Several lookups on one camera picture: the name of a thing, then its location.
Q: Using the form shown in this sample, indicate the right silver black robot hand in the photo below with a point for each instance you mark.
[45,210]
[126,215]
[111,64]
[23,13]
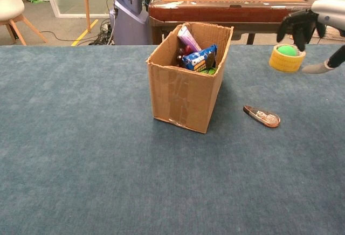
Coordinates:
[332,11]

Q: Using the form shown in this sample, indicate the small brown oval object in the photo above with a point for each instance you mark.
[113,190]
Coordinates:
[265,116]

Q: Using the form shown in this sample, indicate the blue cookie snack pack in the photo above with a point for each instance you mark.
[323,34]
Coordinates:
[196,58]

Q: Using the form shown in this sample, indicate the yellow tape roll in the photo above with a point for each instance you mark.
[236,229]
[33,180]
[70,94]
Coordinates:
[283,63]

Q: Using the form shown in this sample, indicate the brown cardboard box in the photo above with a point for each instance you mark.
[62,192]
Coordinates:
[183,97]

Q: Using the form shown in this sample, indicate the white plastic basket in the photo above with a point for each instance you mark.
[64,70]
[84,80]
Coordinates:
[335,34]

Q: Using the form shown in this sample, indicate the green ball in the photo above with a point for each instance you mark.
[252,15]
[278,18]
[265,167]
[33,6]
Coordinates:
[285,51]

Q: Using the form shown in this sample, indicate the brown mahjong table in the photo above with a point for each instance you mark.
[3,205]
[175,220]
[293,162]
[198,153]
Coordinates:
[229,11]

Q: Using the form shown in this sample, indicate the purple white tube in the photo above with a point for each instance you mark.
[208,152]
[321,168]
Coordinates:
[188,39]

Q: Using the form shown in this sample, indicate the dark red grape bunch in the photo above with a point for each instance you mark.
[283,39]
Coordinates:
[182,54]

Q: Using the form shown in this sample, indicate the wooden pole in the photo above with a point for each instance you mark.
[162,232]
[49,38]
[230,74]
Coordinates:
[86,3]

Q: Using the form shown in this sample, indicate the blue felt table mat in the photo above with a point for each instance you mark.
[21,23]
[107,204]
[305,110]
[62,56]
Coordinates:
[81,138]

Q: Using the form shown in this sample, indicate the white wooden leg chair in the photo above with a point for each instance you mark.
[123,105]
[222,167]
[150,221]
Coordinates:
[9,0]

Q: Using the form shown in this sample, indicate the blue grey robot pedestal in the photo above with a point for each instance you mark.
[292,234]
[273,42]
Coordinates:
[129,16]

